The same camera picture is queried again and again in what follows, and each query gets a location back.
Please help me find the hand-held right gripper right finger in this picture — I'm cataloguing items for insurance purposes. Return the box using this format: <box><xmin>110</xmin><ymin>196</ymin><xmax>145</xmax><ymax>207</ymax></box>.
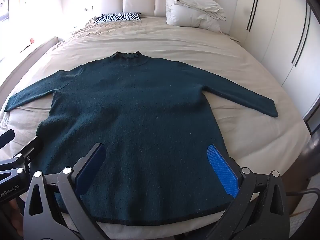
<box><xmin>207</xmin><ymin>144</ymin><xmax>295</xmax><ymax>240</ymax></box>

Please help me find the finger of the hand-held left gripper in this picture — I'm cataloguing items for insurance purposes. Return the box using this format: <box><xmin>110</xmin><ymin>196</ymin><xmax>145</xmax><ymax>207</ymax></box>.
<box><xmin>0</xmin><ymin>129</ymin><xmax>15</xmax><ymax>153</ymax></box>
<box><xmin>0</xmin><ymin>135</ymin><xmax>43</xmax><ymax>180</ymax></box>

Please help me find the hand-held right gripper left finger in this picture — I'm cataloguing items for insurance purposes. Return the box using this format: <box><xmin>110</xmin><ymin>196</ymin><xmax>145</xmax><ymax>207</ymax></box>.
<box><xmin>23</xmin><ymin>142</ymin><xmax>110</xmax><ymax>240</ymax></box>

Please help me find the dark teal knit sweater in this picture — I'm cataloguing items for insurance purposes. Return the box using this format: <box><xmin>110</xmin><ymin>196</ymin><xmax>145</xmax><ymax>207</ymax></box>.
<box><xmin>4</xmin><ymin>51</ymin><xmax>279</xmax><ymax>225</ymax></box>

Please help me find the grey chair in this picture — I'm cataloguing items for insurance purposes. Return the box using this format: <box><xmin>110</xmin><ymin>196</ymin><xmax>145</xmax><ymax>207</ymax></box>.
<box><xmin>284</xmin><ymin>132</ymin><xmax>320</xmax><ymax>240</ymax></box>

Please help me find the bright window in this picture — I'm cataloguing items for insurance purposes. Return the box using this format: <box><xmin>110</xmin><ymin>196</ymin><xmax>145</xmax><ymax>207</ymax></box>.
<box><xmin>0</xmin><ymin>0</ymin><xmax>65</xmax><ymax>55</ymax></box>

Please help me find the bed with beige sheet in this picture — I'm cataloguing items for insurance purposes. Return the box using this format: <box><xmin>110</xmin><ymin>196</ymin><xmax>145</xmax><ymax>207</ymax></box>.
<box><xmin>0</xmin><ymin>15</ymin><xmax>312</xmax><ymax>240</ymax></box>

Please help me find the zebra print pillow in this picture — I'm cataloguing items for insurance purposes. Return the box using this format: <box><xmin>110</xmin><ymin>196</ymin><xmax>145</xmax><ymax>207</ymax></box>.
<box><xmin>94</xmin><ymin>12</ymin><xmax>142</xmax><ymax>24</ymax></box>

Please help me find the white wardrobe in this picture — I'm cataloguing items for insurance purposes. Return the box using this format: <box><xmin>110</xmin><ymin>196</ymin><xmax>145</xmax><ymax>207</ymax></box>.
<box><xmin>216</xmin><ymin>0</ymin><xmax>320</xmax><ymax>120</ymax></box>

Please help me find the folded white duvet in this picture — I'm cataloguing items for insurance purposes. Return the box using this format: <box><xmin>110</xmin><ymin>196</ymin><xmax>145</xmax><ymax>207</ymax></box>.
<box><xmin>165</xmin><ymin>0</ymin><xmax>227</xmax><ymax>32</ymax></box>

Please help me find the black wardrobe handle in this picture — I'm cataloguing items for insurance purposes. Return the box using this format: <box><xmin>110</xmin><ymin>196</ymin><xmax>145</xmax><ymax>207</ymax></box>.
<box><xmin>249</xmin><ymin>0</ymin><xmax>261</xmax><ymax>32</ymax></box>
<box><xmin>295</xmin><ymin>8</ymin><xmax>311</xmax><ymax>67</ymax></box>
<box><xmin>247</xmin><ymin>0</ymin><xmax>258</xmax><ymax>30</ymax></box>
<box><xmin>291</xmin><ymin>5</ymin><xmax>308</xmax><ymax>63</ymax></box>

